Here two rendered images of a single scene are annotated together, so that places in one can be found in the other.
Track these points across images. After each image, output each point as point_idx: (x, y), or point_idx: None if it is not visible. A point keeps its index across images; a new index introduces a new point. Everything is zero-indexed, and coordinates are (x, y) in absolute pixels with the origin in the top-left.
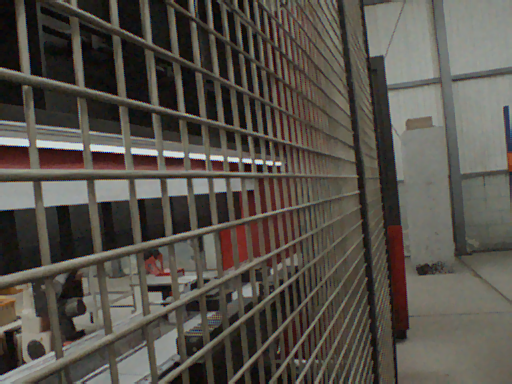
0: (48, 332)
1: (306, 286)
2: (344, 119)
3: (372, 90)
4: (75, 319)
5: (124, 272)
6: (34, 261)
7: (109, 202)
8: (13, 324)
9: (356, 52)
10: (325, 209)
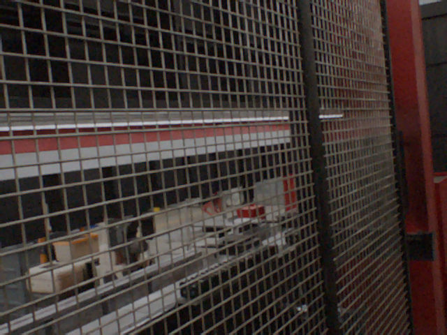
0: (121, 264)
1: None
2: (288, 114)
3: (388, 58)
4: (174, 248)
5: (226, 203)
6: (76, 214)
7: (153, 161)
8: (95, 256)
9: (349, 33)
10: (211, 205)
